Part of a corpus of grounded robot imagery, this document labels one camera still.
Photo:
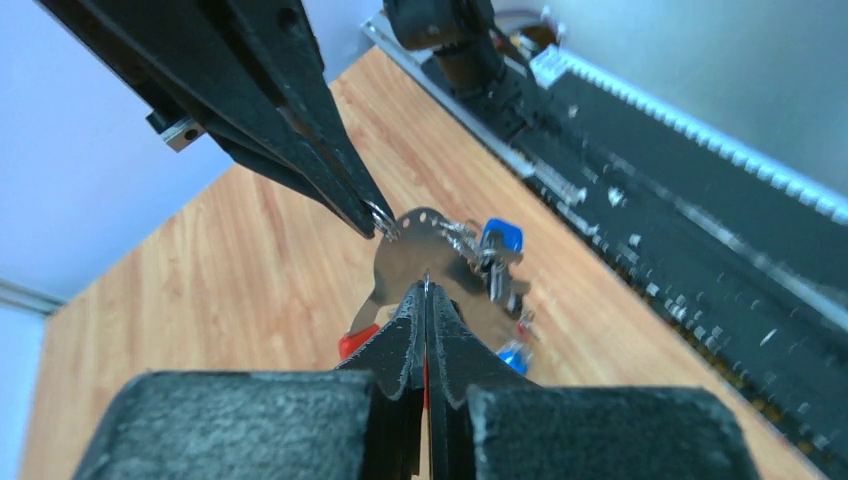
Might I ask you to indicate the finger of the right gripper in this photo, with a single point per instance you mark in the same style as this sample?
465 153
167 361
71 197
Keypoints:
166 53
274 93

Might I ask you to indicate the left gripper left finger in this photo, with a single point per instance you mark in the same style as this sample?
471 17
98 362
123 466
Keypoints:
360 420

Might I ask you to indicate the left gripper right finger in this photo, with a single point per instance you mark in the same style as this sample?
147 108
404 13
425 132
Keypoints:
488 422

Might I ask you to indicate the metal key holder red handle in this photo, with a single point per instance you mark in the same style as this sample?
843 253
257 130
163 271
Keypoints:
425 245

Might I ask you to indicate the key with blue tag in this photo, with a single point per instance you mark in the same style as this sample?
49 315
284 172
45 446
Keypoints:
501 233

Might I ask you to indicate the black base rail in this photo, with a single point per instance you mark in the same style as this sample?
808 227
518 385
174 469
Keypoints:
748 264

